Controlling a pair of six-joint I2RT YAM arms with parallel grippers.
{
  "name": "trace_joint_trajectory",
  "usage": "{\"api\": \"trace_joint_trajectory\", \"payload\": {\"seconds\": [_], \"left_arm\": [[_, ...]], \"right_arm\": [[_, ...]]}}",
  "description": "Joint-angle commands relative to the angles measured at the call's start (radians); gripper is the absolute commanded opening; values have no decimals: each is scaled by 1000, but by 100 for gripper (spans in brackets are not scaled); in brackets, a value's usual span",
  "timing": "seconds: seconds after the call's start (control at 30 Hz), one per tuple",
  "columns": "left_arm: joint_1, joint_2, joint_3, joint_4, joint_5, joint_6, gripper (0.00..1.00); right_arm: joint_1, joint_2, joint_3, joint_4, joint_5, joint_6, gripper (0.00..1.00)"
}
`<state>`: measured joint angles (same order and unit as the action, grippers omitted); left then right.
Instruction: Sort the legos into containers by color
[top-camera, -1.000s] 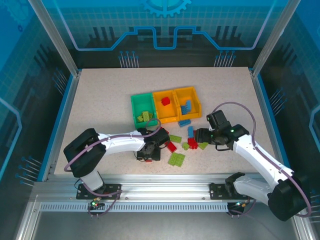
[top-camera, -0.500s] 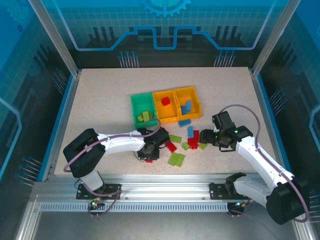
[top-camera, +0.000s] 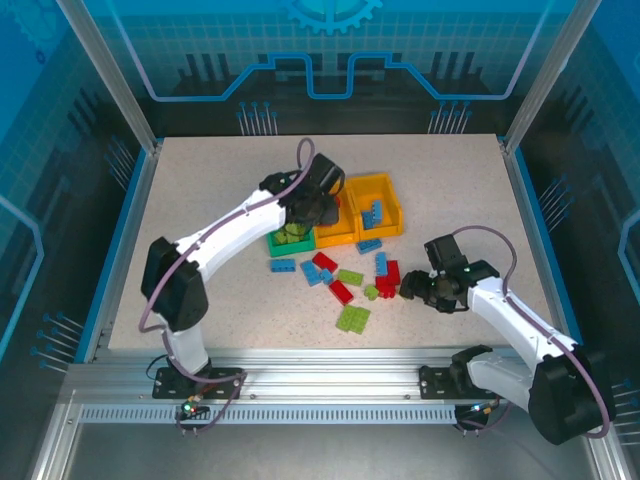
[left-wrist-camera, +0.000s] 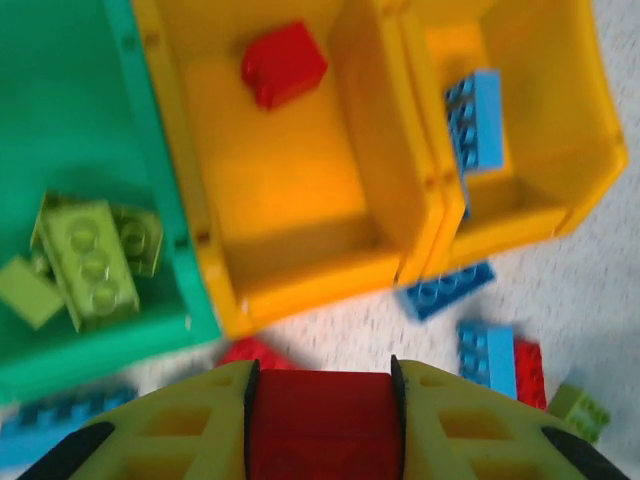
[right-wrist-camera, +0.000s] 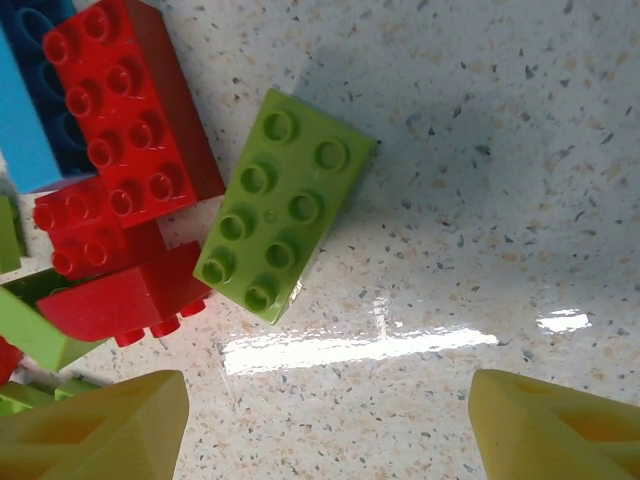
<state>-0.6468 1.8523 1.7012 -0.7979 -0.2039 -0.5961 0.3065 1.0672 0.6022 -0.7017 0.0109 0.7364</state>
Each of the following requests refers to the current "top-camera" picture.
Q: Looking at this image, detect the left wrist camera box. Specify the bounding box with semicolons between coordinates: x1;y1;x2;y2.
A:
308;153;347;196

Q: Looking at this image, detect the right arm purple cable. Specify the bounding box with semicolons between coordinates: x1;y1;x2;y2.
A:
449;225;617;440

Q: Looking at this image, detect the wide green lego plate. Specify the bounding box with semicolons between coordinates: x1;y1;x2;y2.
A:
335;305;372;334

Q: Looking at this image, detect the wide aluminium mounting rail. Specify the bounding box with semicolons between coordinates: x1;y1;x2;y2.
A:
64;348;599;404

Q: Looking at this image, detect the orange plastic bin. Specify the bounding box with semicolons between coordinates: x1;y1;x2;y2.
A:
347;172;405;244
313;189;362;250

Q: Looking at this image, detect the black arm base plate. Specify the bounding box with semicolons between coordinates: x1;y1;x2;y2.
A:
418;364;511;400
152;366;245;400

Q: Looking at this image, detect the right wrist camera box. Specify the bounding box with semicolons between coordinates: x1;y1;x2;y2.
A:
423;234;470;274

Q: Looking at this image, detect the aluminium side rail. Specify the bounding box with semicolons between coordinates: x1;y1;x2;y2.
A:
503;142;584;364
82;142;164;364

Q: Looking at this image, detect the green plastic bin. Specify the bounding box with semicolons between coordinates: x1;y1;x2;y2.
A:
265;219;318;259

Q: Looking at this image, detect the slotted grey cable duct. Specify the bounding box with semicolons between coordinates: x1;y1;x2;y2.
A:
79;405;459;425

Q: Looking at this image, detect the aluminium frame post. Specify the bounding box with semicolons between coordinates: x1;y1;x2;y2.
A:
55;0;164;154
502;0;605;154

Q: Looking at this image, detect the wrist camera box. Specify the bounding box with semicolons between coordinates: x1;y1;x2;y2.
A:
423;234;470;274
308;153;347;196

